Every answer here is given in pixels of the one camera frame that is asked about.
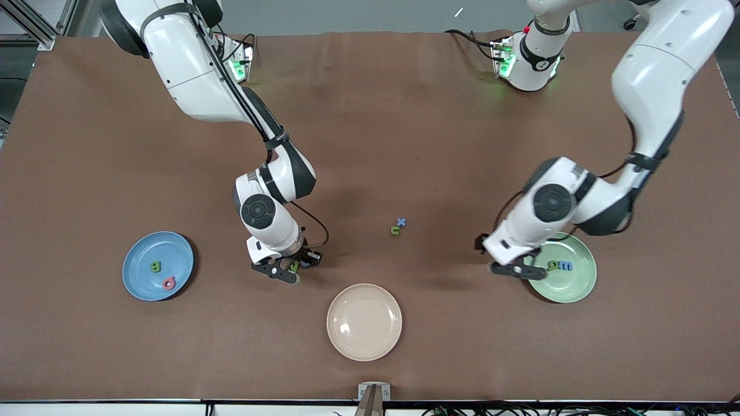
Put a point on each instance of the green plate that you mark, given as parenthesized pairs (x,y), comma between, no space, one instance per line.
(578,289)

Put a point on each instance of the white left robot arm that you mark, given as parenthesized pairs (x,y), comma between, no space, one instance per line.
(665,69)

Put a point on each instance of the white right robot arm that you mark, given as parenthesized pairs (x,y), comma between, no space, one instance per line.
(191,69)

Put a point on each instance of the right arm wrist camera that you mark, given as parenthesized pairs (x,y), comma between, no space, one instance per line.
(312,257)

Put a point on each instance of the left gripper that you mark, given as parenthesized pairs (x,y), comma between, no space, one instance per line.
(479,242)

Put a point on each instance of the brown table mat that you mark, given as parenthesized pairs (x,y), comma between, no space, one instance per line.
(404,115)

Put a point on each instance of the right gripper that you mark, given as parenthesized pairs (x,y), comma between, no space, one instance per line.
(304,252)

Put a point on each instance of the left arm base connector bracket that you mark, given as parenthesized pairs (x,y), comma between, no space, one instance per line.
(502,58)

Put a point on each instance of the red foam letter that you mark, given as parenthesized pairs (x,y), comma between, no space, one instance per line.
(166,283)

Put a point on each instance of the right arm base connector bracket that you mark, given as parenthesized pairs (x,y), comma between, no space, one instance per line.
(240,68)

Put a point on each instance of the metal camera mount pole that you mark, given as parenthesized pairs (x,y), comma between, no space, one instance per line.
(373,398)

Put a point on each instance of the blue plate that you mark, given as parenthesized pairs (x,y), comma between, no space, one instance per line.
(144,248)

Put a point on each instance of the blue foam letter m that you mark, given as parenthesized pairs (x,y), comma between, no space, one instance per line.
(566,266)

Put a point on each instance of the beige plate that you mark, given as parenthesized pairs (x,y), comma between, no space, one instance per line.
(364,322)

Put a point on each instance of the office chair caster leg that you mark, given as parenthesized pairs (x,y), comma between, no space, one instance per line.
(629,24)

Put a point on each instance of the aluminium frame post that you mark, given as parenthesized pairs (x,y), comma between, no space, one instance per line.
(43,37)

